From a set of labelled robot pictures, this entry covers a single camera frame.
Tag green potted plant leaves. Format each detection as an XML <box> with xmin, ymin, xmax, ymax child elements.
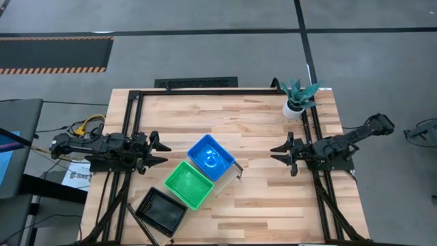
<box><xmin>279</xmin><ymin>77</ymin><xmax>322</xmax><ymax>111</ymax></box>

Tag black aluminium table frame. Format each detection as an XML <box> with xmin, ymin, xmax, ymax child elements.
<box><xmin>77</xmin><ymin>87</ymin><xmax>373</xmax><ymax>246</ymax></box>

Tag blue plastic basket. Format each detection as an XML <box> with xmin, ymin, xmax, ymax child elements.
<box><xmin>186</xmin><ymin>133</ymin><xmax>236</xmax><ymax>182</ymax></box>

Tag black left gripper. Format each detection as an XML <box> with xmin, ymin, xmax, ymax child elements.
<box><xmin>134</xmin><ymin>130</ymin><xmax>173</xmax><ymax>176</ymax></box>

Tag white plant pot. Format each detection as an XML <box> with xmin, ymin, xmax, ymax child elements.
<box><xmin>281</xmin><ymin>98</ymin><xmax>306</xmax><ymax>121</ymax></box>

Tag white printed paper sheet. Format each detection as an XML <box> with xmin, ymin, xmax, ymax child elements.
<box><xmin>61</xmin><ymin>159</ymin><xmax>93</xmax><ymax>193</ymax></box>

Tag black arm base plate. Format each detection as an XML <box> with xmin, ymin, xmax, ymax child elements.
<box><xmin>89</xmin><ymin>159</ymin><xmax>138</xmax><ymax>173</ymax></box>
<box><xmin>306</xmin><ymin>156</ymin><xmax>356</xmax><ymax>172</ymax></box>

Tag dark grey desk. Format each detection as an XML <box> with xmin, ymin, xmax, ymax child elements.
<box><xmin>0</xmin><ymin>98</ymin><xmax>44</xmax><ymax>201</ymax></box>

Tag wooden shelf with black legs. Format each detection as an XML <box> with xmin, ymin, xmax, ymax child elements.
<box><xmin>126</xmin><ymin>160</ymin><xmax>245</xmax><ymax>246</ymax></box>

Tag black floor grille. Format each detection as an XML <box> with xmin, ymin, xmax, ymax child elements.
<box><xmin>154</xmin><ymin>76</ymin><xmax>239</xmax><ymax>90</ymax></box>

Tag green plastic basket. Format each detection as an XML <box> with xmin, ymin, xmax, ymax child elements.
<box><xmin>163</xmin><ymin>160</ymin><xmax>215</xmax><ymax>212</ymax></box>

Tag black mat with hazard stripes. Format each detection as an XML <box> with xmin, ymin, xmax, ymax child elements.
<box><xmin>0</xmin><ymin>36</ymin><xmax>115</xmax><ymax>75</ymax></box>

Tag blue screen panel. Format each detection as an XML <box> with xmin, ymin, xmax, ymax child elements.
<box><xmin>0</xmin><ymin>131</ymin><xmax>22</xmax><ymax>187</ymax></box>

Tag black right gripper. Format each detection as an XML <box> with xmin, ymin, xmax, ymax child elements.
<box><xmin>269</xmin><ymin>131</ymin><xmax>311</xmax><ymax>178</ymax></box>

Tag yellow cable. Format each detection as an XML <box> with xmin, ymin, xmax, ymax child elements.
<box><xmin>72</xmin><ymin>114</ymin><xmax>107</xmax><ymax>137</ymax></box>

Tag black fan base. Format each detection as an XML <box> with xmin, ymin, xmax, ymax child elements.
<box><xmin>403</xmin><ymin>117</ymin><xmax>437</xmax><ymax>148</ymax></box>

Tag black plastic basket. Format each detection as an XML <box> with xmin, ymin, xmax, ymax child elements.
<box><xmin>135</xmin><ymin>186</ymin><xmax>189</xmax><ymax>238</ymax></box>

